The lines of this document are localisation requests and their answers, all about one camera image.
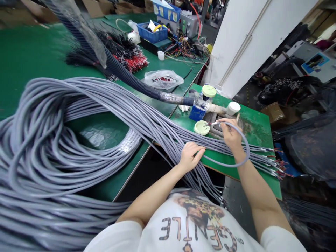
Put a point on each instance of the large green table mat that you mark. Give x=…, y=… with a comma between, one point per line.
x=34, y=60

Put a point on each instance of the black solder pot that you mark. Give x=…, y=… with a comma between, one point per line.
x=220, y=127

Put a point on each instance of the blue square box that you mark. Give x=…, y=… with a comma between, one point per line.
x=197, y=113

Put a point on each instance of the small white cup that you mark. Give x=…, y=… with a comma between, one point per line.
x=160, y=55

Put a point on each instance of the blue plastic bin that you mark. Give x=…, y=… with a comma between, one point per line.
x=152, y=32

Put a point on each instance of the green work mat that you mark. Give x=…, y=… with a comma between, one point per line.
x=252, y=131

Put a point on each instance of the brown cardboard box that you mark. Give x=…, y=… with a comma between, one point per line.
x=278, y=113

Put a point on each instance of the white jar with green lid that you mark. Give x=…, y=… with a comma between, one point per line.
x=208, y=92

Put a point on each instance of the grey metal machine box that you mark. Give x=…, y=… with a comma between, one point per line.
x=189, y=25

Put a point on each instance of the open round green tin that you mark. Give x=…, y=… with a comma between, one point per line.
x=201, y=128

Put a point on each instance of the person's right hand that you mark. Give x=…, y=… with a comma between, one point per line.
x=232, y=139

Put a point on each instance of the grey cabinet with blue picture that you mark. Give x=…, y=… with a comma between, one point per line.
x=312, y=61

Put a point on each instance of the clear plastic bag of parts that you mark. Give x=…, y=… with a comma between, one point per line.
x=163, y=78

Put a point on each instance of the clear plastic sleeve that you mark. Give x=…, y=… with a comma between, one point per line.
x=84, y=31

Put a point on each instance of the person's left hand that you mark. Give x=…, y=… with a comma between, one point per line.
x=189, y=157

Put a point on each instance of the person's body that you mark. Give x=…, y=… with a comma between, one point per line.
x=189, y=225

